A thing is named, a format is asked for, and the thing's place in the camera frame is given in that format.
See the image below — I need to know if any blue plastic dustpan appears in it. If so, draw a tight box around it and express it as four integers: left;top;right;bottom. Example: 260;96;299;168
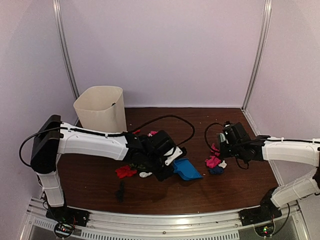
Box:
172;158;203;181

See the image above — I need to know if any mint green hand brush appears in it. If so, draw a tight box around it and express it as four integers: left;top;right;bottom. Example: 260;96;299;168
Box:
218;133;227;144

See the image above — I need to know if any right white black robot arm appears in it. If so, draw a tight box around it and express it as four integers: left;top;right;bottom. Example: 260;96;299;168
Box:
218;122;320;221

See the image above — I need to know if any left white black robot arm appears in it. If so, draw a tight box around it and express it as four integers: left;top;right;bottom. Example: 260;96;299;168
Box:
30;115;185;222

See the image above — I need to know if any white scrap centre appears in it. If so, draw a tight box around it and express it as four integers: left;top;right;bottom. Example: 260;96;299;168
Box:
218;160;227;169

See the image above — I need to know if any pink scrap centre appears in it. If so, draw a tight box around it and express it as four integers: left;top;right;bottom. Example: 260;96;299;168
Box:
205;143;221;169

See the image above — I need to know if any navy scrap front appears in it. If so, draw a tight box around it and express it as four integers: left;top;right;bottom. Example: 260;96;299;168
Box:
208;165;224;175

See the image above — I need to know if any green scrap centre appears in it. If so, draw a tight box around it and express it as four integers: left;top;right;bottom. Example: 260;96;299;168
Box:
129;163;147;172

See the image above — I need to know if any red paper scrap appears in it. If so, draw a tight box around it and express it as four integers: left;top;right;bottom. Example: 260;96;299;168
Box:
115;165;138;179

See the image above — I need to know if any pink white scrap back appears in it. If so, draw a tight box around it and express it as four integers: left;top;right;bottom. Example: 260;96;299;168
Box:
147;130;158;137

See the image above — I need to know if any black scrap front left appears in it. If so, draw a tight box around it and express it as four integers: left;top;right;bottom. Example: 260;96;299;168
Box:
115;180;125;203

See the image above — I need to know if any beige plastic waste bin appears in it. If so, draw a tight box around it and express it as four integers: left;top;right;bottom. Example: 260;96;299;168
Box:
73;85;127;133

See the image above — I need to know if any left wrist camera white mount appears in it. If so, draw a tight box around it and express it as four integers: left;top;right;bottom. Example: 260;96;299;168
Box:
163;146;187;167

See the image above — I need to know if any right black cable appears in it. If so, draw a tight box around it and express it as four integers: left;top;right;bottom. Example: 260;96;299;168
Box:
204;121;251;171

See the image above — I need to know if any left black braided cable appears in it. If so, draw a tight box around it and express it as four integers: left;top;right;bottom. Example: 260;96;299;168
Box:
19;114;196;167

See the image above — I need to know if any front aluminium rail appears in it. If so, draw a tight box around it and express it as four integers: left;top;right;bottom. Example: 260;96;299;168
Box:
18;198;311;240

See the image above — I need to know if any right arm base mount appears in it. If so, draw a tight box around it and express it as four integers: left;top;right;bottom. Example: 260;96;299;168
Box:
239;205;282;238

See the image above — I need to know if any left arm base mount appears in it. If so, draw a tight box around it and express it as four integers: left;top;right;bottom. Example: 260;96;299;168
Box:
45;206;90;239

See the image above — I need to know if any right aluminium frame post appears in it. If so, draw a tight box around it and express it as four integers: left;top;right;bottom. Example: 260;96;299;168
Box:
241;0;273;111

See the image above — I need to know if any aluminium frame post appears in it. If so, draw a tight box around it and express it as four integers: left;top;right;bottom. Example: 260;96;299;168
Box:
52;0;80;100
241;0;273;111

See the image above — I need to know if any left aluminium frame post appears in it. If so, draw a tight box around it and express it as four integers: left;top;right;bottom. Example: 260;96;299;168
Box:
52;0;80;100

